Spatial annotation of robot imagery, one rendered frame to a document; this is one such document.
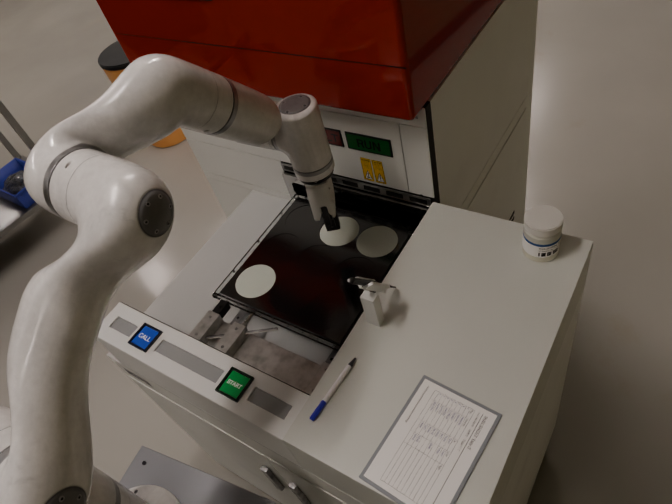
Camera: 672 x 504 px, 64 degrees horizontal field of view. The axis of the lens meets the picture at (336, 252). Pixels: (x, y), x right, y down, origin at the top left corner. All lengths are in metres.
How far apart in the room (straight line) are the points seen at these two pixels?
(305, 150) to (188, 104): 0.33
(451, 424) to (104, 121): 0.69
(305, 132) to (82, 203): 0.46
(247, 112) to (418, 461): 0.61
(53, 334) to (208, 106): 0.36
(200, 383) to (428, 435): 0.46
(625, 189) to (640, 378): 0.93
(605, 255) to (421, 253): 1.39
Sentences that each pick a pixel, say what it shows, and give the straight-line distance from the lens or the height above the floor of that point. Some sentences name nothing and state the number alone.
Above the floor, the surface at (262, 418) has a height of 0.96.
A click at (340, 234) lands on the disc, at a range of 1.33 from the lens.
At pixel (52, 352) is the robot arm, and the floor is 1.36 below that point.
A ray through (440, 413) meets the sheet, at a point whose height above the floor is 0.97.
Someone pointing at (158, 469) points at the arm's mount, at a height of 0.87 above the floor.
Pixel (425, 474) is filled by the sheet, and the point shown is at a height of 0.97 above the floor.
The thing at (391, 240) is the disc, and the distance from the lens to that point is 1.29.
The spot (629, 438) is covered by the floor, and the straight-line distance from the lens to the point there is 2.05.
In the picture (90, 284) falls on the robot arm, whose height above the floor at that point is 1.41.
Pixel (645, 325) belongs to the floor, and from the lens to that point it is 2.28.
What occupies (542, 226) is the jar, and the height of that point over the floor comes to 1.06.
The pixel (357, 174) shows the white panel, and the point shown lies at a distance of 1.33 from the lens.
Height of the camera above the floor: 1.85
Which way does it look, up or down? 47 degrees down
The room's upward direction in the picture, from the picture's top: 18 degrees counter-clockwise
